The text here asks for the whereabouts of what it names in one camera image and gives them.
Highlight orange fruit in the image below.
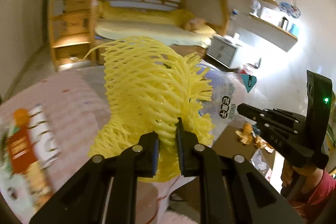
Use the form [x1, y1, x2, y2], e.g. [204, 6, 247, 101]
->
[13, 109, 30, 126]

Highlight clear printed plastic bag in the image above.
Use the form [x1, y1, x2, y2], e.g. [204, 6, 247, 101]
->
[198, 61, 257, 136]

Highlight wooden wall shelf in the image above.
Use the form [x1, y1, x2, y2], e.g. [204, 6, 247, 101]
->
[231, 0, 298, 52]

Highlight person's right hand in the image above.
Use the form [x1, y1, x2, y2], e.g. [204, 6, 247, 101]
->
[280, 159, 324, 196]

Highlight yellow foam fruit net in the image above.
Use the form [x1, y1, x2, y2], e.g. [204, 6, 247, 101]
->
[89, 36, 214, 182]

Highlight white nightstand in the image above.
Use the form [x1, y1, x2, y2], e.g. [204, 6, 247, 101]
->
[207, 35, 244, 69]

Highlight white desk fan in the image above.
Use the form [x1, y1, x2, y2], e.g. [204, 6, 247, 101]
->
[249, 0, 261, 18]

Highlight brown low side table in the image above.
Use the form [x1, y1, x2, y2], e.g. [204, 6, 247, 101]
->
[167, 125, 279, 212]

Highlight wooden stair drawers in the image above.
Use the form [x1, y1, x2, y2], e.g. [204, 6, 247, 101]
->
[48, 0, 94, 71]

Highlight pink checkered tablecloth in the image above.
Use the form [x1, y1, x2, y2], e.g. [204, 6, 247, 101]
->
[1, 66, 187, 223]

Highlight plush toy on bed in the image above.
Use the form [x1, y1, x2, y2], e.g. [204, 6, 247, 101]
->
[183, 18, 207, 32]

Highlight red snack box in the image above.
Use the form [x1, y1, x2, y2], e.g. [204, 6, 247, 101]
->
[1, 105, 60, 219]

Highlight wooden bunk bed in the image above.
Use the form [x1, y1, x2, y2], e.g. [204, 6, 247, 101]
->
[91, 0, 228, 65]

